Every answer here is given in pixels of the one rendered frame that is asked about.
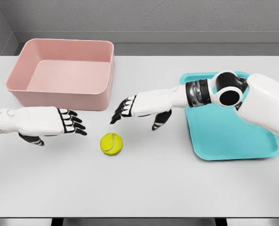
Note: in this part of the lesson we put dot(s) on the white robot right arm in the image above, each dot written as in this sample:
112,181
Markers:
235,94

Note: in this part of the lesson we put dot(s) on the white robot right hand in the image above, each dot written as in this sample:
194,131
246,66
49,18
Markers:
145,104

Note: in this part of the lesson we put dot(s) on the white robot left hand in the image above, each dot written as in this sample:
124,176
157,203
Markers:
45,122

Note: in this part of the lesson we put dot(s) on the yellow tennis ball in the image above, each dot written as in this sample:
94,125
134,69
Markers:
111,143

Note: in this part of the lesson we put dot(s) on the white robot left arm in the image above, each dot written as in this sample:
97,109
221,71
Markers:
5,120

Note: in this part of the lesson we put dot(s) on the pink plastic basket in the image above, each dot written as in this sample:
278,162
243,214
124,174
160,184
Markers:
61,75

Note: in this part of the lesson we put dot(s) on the blue plastic tray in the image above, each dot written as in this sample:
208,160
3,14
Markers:
226,134

